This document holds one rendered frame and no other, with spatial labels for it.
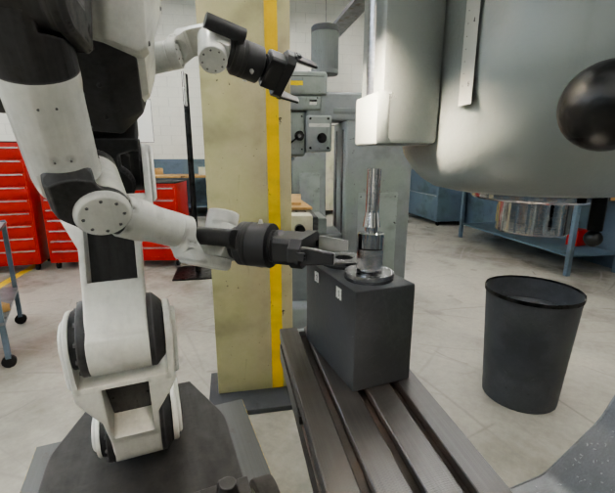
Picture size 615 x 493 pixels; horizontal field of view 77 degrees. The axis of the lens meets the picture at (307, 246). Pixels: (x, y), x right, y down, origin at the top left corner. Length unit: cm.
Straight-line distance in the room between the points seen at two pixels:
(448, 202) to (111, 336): 722
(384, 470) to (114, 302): 52
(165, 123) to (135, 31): 870
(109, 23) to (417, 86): 48
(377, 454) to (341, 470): 6
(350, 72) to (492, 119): 961
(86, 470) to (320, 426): 73
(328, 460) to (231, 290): 156
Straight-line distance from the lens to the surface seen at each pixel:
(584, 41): 22
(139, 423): 103
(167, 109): 937
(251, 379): 232
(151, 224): 70
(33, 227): 538
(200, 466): 115
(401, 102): 24
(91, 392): 87
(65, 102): 57
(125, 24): 66
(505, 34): 23
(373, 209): 69
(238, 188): 197
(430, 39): 26
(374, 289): 67
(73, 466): 127
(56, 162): 60
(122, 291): 79
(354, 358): 70
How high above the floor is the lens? 134
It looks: 14 degrees down
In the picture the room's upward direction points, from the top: straight up
